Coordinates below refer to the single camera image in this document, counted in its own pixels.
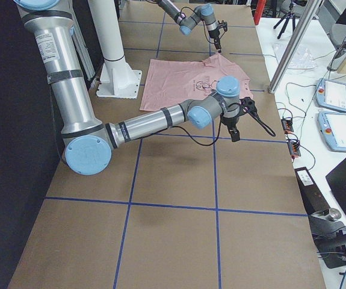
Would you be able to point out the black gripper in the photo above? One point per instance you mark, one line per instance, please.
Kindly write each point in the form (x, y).
(230, 120)
(214, 37)

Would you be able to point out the pink Snoopy t-shirt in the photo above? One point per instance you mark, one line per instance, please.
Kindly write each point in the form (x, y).
(171, 82)

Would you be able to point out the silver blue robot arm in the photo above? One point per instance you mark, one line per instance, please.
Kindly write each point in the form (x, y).
(89, 142)
(188, 19)

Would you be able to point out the upper orange connector block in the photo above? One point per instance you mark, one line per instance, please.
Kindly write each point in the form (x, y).
(287, 125)

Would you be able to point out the orange connector block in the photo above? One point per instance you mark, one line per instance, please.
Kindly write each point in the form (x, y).
(294, 148)
(287, 125)

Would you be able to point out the red fire extinguisher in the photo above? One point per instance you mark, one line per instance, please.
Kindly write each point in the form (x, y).
(259, 11)

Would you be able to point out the lower orange connector block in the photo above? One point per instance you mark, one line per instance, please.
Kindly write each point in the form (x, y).
(294, 148)

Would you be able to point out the clear plastic bag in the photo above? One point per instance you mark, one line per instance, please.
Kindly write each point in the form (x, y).
(302, 59)

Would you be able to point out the black power box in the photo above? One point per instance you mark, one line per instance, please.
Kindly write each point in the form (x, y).
(311, 195)

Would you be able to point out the lower teach pendant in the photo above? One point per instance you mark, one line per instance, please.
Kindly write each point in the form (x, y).
(333, 128)

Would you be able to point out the teach pendant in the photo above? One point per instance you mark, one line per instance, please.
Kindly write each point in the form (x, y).
(331, 94)
(333, 128)

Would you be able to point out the upper teach pendant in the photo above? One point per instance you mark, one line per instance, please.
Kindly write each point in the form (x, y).
(331, 94)

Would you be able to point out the black camera tripod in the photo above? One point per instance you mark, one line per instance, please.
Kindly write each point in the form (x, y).
(289, 16)

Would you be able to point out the aluminium frame post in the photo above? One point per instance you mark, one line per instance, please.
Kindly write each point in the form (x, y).
(293, 44)

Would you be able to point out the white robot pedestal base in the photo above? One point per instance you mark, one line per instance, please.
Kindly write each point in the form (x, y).
(118, 79)

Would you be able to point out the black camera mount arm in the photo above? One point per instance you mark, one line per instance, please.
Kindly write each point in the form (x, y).
(329, 235)

